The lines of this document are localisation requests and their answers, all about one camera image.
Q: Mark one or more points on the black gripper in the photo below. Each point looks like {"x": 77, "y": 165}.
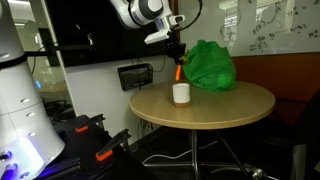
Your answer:
{"x": 175, "y": 49}

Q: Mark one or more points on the orange marker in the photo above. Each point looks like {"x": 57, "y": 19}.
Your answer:
{"x": 178, "y": 72}

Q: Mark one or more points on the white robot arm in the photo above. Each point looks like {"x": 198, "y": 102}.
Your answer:
{"x": 28, "y": 142}

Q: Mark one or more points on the white mug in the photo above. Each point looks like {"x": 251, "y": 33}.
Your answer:
{"x": 181, "y": 94}

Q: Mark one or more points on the green plastic bag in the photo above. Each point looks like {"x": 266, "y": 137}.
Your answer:
{"x": 210, "y": 67}

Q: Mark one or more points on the whiteboard with writing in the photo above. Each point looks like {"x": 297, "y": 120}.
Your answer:
{"x": 254, "y": 27}

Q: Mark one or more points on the round wooden table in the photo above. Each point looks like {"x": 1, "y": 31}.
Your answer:
{"x": 244, "y": 104}

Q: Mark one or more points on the black clamp orange tip near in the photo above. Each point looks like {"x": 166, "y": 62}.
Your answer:
{"x": 107, "y": 150}

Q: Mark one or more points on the black clamp orange tip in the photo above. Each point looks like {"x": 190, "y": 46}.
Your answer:
{"x": 107, "y": 150}
{"x": 86, "y": 122}

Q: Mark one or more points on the black clamp orange tip far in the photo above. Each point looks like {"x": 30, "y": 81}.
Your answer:
{"x": 86, "y": 122}

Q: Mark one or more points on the orange upholstered bench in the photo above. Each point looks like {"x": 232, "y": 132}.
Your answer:
{"x": 292, "y": 78}

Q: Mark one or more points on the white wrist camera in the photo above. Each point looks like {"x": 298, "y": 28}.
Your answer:
{"x": 157, "y": 36}

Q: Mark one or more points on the black wire wall basket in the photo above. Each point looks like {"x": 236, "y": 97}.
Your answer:
{"x": 135, "y": 76}

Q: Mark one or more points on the black wall monitor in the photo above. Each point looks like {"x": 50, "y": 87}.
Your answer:
{"x": 95, "y": 22}

